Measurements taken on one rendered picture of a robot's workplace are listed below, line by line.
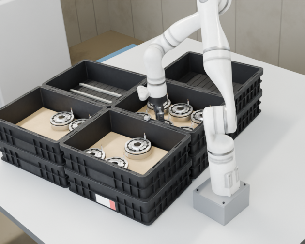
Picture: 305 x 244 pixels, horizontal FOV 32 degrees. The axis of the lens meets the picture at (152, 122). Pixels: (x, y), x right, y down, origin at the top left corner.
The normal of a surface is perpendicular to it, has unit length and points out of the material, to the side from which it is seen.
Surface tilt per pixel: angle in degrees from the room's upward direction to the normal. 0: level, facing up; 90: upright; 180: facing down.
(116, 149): 0
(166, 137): 90
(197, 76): 0
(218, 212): 90
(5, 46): 90
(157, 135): 90
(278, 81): 0
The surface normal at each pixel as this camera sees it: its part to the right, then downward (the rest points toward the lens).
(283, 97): -0.07, -0.84
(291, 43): -0.71, 0.42
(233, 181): 0.71, 0.27
